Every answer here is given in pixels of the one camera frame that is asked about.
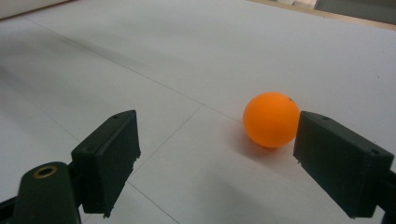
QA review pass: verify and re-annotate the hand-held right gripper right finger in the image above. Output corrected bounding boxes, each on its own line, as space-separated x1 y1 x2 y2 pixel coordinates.
292 110 395 219

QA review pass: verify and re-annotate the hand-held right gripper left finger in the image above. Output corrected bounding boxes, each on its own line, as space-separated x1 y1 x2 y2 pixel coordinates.
70 109 142 218

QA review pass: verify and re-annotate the orange ball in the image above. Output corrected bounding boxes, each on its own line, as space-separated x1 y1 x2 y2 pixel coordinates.
242 91 301 149

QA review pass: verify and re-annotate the wooden table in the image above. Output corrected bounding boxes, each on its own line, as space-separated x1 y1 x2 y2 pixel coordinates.
247 0 396 32

